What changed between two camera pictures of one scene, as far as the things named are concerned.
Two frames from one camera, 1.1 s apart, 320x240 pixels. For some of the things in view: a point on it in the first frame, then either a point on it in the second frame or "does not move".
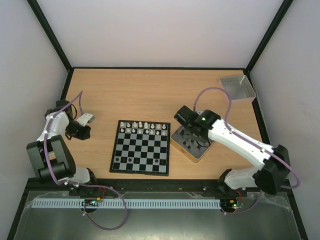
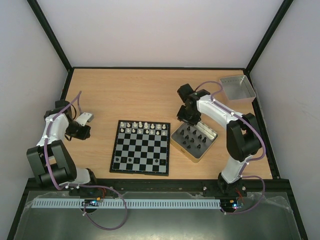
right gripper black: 183,117 to 188,118
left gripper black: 84,135 does not move
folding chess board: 141,147 does not move
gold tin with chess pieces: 189,146 does not move
